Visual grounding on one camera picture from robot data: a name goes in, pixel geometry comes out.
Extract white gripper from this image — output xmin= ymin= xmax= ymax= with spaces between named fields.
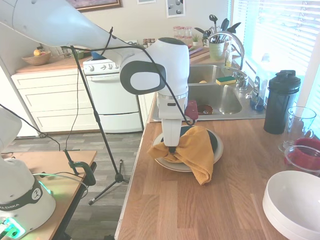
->
xmin=161 ymin=117 xmax=184 ymax=155

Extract orange terry towel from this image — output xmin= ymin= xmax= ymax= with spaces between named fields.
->
xmin=146 ymin=125 xmax=215 ymax=186

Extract cream ceramic plate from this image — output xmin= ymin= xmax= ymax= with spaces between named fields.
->
xmin=151 ymin=126 xmax=224 ymax=173

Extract dark blue plate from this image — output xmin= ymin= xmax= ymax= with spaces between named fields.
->
xmin=159 ymin=126 xmax=219 ymax=163

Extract brown bowl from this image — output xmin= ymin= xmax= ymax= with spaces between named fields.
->
xmin=196 ymin=103 xmax=214 ymax=116

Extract black tripod stand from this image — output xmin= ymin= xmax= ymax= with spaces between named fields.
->
xmin=69 ymin=45 xmax=131 ymax=206

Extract stainless steel double sink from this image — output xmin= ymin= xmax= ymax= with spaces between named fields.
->
xmin=152 ymin=63 xmax=266 ymax=123

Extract dark green clamp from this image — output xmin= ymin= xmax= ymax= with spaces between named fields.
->
xmin=63 ymin=148 xmax=97 ymax=187

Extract yellow green sponge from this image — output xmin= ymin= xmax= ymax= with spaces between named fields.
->
xmin=215 ymin=76 xmax=237 ymax=87

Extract small wooden cutting board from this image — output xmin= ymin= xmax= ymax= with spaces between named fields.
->
xmin=189 ymin=52 xmax=211 ymax=65

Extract clear dish soap bottle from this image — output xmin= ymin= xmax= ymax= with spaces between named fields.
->
xmin=249 ymin=53 xmax=272 ymax=111

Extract yellow liquid soap bottle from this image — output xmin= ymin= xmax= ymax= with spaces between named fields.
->
xmin=224 ymin=41 xmax=233 ymax=68

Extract large wooden cutting board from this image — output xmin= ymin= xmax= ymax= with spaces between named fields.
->
xmin=187 ymin=45 xmax=210 ymax=60

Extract green utensil holder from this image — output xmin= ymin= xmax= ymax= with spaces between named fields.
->
xmin=208 ymin=41 xmax=225 ymax=61

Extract green trailing plant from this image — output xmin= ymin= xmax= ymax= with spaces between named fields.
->
xmin=201 ymin=29 xmax=211 ymax=48

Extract chrome faucet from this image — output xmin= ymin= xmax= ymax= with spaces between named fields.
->
xmin=208 ymin=31 xmax=246 ymax=76

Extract black shaker bottle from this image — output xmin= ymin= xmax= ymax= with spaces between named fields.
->
xmin=263 ymin=69 xmax=302 ymax=135

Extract small blue object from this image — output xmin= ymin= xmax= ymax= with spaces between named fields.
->
xmin=90 ymin=49 xmax=106 ymax=61

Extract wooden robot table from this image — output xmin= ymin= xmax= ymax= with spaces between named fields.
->
xmin=0 ymin=149 xmax=98 ymax=240

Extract white ceramic bowl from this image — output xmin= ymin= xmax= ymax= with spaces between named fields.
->
xmin=265 ymin=170 xmax=320 ymax=232
xmin=262 ymin=194 xmax=320 ymax=240

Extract clear glass pitcher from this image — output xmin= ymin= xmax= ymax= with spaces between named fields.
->
xmin=278 ymin=106 xmax=318 ymax=153

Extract white drawer cabinet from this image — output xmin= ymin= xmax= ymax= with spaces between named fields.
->
xmin=11 ymin=66 xmax=155 ymax=138

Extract black spatula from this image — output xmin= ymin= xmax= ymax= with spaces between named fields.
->
xmin=219 ymin=17 xmax=230 ymax=35

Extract black slotted spoon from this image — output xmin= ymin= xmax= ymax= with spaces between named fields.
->
xmin=209 ymin=14 xmax=220 ymax=36

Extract red mug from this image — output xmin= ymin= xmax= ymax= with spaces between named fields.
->
xmin=292 ymin=138 xmax=320 ymax=173

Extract black turner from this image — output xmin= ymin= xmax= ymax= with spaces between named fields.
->
xmin=228 ymin=21 xmax=242 ymax=33

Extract white gray poster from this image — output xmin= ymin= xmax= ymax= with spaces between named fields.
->
xmin=166 ymin=0 xmax=186 ymax=18

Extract white window blinds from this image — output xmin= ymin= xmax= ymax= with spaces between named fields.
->
xmin=232 ymin=0 xmax=320 ymax=76

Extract wooden framed picture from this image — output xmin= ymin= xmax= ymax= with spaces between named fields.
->
xmin=74 ymin=0 xmax=123 ymax=13

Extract wooden fruit bowl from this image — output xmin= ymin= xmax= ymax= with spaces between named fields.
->
xmin=21 ymin=49 xmax=52 ymax=66

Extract maroon wrist camera mount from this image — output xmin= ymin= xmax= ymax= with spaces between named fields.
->
xmin=186 ymin=99 xmax=199 ymax=120

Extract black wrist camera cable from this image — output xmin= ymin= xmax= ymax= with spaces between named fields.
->
xmin=61 ymin=26 xmax=198 ymax=126

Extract chrome faucet handle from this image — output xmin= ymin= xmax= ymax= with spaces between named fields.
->
xmin=236 ymin=72 xmax=250 ymax=92

